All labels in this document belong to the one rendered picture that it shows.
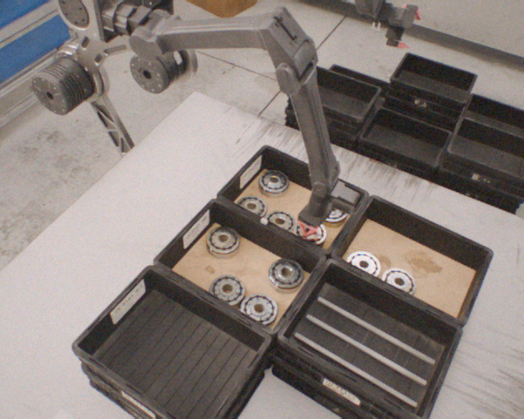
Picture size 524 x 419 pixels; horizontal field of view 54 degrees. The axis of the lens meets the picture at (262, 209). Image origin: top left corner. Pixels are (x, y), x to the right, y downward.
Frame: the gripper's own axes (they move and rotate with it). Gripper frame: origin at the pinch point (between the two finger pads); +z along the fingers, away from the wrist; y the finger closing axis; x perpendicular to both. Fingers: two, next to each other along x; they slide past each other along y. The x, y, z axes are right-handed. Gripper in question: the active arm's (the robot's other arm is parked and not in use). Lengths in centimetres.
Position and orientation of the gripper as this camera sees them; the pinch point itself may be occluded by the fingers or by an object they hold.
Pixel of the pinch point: (309, 229)
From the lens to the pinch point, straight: 154.9
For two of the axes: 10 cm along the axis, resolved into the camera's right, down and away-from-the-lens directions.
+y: 5.7, -5.8, 5.8
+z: -1.3, 6.4, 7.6
